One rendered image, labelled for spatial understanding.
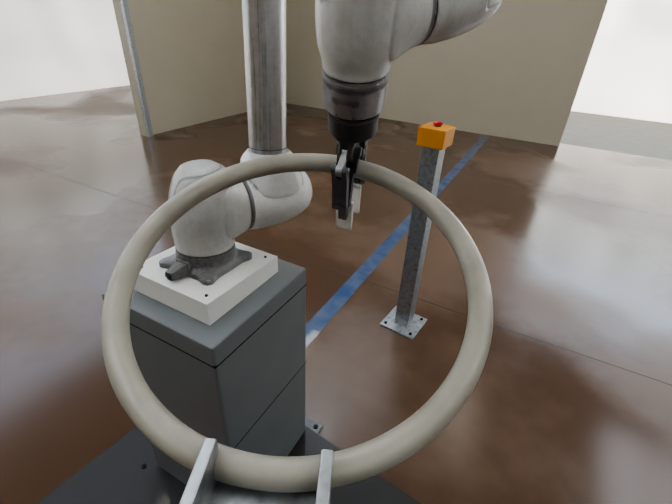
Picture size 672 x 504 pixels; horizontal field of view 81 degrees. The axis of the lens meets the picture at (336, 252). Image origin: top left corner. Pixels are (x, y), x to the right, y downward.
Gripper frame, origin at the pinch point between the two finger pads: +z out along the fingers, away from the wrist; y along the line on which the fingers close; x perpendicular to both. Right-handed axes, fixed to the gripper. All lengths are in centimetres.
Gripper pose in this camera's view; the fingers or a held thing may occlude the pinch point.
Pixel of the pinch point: (348, 206)
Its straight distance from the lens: 72.9
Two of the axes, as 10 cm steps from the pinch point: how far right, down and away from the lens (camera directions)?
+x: 9.4, 2.7, -2.0
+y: -3.3, 7.4, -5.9
